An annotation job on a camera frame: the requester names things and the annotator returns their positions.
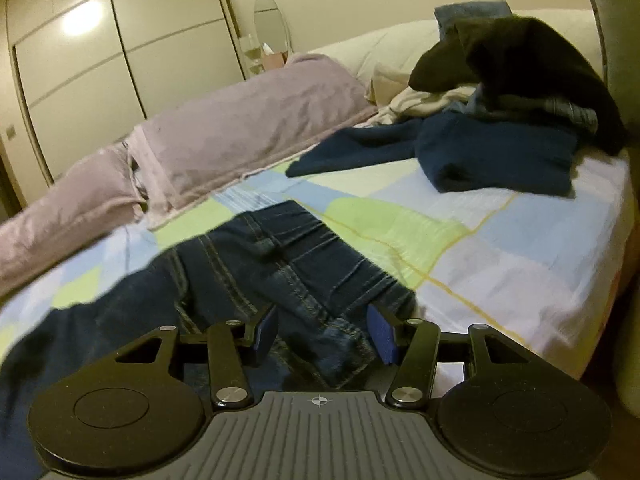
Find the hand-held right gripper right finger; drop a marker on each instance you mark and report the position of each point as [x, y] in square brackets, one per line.
[381, 332]

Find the cream sliding-door wardrobe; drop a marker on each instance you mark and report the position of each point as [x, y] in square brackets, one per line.
[100, 60]

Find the grey-green cushion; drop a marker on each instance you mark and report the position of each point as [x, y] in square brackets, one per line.
[617, 35]

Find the black garment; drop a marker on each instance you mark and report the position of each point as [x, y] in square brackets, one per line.
[525, 55]

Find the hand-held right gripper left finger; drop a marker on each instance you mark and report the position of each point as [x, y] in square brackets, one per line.
[265, 332]

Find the dark blue denim jeans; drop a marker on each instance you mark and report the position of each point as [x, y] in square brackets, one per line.
[280, 260]

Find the oval mirror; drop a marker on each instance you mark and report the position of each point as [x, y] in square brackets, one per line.
[272, 20]

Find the striped blue-grey garment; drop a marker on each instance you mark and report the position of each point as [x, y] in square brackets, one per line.
[550, 107]

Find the navy blue garment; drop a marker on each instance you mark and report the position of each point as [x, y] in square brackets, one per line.
[480, 155]

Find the pink tissue box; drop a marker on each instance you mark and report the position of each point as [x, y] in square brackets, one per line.
[274, 59]

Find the checkered bed sheet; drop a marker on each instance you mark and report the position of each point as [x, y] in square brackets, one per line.
[500, 260]

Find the cream garment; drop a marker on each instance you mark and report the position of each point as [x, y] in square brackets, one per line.
[415, 97]

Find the purple pillow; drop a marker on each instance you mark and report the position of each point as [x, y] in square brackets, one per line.
[240, 125]
[65, 200]

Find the blue folded garment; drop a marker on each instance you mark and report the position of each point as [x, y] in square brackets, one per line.
[470, 12]

